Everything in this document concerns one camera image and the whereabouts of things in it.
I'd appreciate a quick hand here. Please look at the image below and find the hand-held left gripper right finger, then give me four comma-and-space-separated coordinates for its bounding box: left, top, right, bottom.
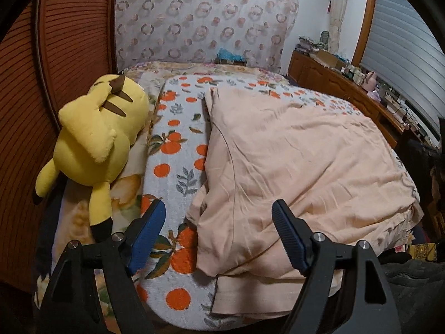
271, 199, 393, 334

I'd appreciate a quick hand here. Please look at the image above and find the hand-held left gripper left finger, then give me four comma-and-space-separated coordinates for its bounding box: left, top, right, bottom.
35, 199, 167, 334

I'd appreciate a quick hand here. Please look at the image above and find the pink printed t-shirt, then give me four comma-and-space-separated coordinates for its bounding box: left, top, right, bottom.
184, 87, 423, 317

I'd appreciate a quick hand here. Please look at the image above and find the pile of folded clothes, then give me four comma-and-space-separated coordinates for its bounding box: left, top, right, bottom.
297, 36, 327, 54

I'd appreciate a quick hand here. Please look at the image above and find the orange-fruit patterned cloth board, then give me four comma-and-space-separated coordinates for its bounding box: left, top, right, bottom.
134, 73, 365, 329

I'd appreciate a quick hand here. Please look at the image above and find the yellow plush toy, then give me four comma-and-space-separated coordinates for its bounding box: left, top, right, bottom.
33, 74, 150, 242

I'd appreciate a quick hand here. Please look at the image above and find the dark grey cloth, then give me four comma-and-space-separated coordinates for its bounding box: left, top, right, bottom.
380, 259, 445, 334

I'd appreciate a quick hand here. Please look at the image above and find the wooden sideboard cabinet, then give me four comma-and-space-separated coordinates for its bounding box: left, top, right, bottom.
288, 50, 418, 147

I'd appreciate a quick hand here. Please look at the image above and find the row of small bottles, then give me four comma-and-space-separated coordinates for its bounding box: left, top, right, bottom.
342, 64, 364, 84

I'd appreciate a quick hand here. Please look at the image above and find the floral blanket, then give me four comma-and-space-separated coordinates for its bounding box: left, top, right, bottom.
33, 61, 291, 307

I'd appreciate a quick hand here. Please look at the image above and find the cardboard box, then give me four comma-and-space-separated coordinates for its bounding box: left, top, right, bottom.
313, 49, 345, 70

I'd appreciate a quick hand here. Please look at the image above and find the box with teal cloth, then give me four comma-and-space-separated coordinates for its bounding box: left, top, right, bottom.
216, 48, 247, 66

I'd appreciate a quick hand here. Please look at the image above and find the wooden slatted wardrobe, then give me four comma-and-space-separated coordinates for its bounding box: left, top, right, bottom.
0, 0, 120, 293

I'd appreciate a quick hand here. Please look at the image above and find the grey window blind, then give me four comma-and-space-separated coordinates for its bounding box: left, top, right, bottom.
360, 0, 445, 140

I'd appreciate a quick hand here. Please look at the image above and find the beige window curtain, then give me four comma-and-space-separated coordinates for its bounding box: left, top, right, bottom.
328, 0, 350, 54

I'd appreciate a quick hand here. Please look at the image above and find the sheer circle pattern curtain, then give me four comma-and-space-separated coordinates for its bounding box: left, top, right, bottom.
115, 0, 300, 70

